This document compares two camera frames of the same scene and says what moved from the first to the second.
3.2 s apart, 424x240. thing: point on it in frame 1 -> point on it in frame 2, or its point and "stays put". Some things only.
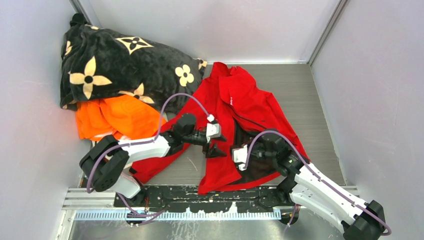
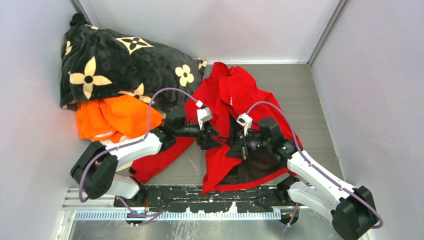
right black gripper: [250, 160] -> [236, 151]
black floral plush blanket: [101, 63] stays put
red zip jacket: [228, 109] stays put
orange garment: [126, 116] stays put
